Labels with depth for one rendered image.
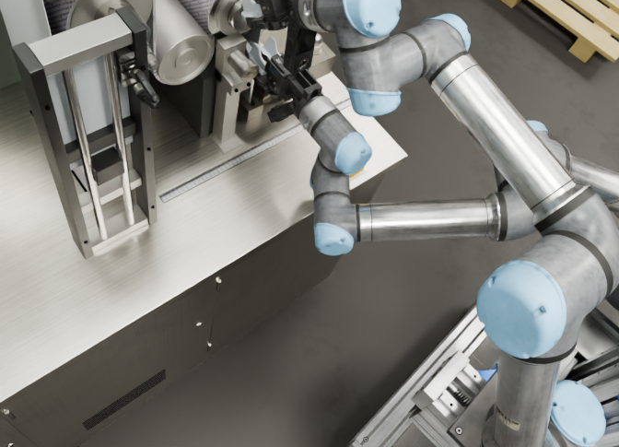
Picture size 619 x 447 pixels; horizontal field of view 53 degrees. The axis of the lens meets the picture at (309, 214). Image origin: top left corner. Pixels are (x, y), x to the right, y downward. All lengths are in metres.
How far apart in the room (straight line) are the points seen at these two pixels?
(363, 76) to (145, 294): 0.62
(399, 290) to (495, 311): 1.51
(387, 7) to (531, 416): 0.63
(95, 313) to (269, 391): 1.01
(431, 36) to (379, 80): 0.12
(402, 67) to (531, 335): 0.41
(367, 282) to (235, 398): 0.65
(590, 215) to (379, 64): 0.36
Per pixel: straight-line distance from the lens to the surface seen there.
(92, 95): 0.97
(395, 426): 1.96
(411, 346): 2.30
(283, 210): 1.35
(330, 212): 1.20
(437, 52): 0.98
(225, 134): 1.39
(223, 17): 1.17
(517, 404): 1.02
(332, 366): 2.19
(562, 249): 0.88
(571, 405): 1.24
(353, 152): 1.16
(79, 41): 0.87
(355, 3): 0.86
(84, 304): 1.26
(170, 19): 1.19
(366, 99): 0.92
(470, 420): 1.39
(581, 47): 3.49
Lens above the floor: 2.06
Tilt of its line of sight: 59 degrees down
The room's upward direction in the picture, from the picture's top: 21 degrees clockwise
